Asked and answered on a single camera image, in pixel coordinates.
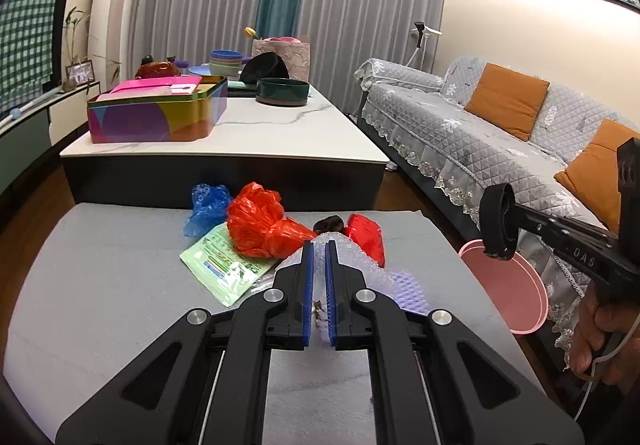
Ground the pink lace bag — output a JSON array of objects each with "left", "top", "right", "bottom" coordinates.
[{"left": 251, "top": 36, "right": 312, "bottom": 83}]

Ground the green checkered cloth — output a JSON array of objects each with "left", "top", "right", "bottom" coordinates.
[{"left": 0, "top": 0, "right": 57, "bottom": 101}]

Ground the colourful tin box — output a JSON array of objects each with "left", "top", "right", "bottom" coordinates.
[{"left": 87, "top": 76, "right": 229, "bottom": 144}]

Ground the green printed packet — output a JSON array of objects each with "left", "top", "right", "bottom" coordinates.
[{"left": 180, "top": 222, "right": 278, "bottom": 308}]

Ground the grey quilted sofa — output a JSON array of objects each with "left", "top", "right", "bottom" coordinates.
[{"left": 352, "top": 56, "right": 640, "bottom": 371}]

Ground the person's right hand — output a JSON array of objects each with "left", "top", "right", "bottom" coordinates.
[{"left": 570, "top": 287, "right": 640, "bottom": 383}]

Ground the red shiny packet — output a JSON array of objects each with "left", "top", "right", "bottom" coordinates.
[{"left": 345, "top": 214, "right": 387, "bottom": 268}]

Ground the blue plastic bag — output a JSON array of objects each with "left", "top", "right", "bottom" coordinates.
[{"left": 184, "top": 184, "right": 233, "bottom": 238}]

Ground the green television cabinet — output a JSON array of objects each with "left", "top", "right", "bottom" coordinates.
[{"left": 0, "top": 80, "right": 101, "bottom": 206}]

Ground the red brown teapot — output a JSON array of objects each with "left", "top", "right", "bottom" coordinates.
[{"left": 135, "top": 55, "right": 181, "bottom": 80}]

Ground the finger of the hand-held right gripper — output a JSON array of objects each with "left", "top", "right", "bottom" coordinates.
[{"left": 480, "top": 184, "right": 621, "bottom": 278}]

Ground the stack of pastel bowls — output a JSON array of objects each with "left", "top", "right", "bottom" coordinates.
[{"left": 209, "top": 49, "right": 244, "bottom": 77}]

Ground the small photo frame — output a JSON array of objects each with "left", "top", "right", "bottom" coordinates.
[{"left": 66, "top": 60, "right": 96, "bottom": 83}]

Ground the grey table mat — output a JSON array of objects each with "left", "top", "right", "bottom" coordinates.
[{"left": 2, "top": 202, "right": 551, "bottom": 445}]

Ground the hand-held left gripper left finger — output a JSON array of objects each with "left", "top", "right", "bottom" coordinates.
[{"left": 55, "top": 240, "right": 316, "bottom": 445}]

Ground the red plastic bag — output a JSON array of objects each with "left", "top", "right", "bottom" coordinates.
[{"left": 227, "top": 182, "right": 316, "bottom": 260}]

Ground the orange cushion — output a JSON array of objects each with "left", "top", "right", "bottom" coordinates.
[
  {"left": 554, "top": 118, "right": 640, "bottom": 231},
  {"left": 464, "top": 62, "right": 551, "bottom": 142}
]

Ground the white marble coffee table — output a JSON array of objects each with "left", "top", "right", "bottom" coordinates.
[{"left": 60, "top": 80, "right": 391, "bottom": 213}]

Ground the grey curtain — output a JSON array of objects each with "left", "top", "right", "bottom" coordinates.
[{"left": 132, "top": 0, "right": 450, "bottom": 98}]

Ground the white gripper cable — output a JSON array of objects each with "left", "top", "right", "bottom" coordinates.
[{"left": 575, "top": 325, "right": 640, "bottom": 421}]

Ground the dark green round bowl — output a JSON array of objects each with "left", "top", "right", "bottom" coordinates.
[{"left": 255, "top": 78, "right": 310, "bottom": 106}]

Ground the white floor stand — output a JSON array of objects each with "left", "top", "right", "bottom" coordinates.
[{"left": 411, "top": 21, "right": 443, "bottom": 68}]

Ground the pink flat box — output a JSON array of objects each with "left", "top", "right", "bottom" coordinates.
[{"left": 97, "top": 78, "right": 203, "bottom": 101}]

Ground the pink plastic bin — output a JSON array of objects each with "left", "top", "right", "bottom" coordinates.
[{"left": 457, "top": 239, "right": 549, "bottom": 337}]

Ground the brown sequined hair bow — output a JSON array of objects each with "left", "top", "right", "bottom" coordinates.
[{"left": 313, "top": 215, "right": 346, "bottom": 235}]

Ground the purple bubble wrap piece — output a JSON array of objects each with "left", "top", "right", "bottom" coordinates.
[{"left": 315, "top": 232, "right": 432, "bottom": 321}]

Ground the white standing air conditioner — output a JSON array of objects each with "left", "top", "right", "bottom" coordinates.
[{"left": 92, "top": 0, "right": 151, "bottom": 91}]

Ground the potted bamboo plant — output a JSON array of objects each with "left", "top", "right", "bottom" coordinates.
[{"left": 62, "top": 5, "right": 121, "bottom": 91}]

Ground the white blue stick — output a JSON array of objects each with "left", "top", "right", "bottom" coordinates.
[{"left": 0, "top": 88, "right": 56, "bottom": 123}]

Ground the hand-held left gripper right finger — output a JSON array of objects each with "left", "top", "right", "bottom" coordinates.
[{"left": 325, "top": 240, "right": 586, "bottom": 445}]

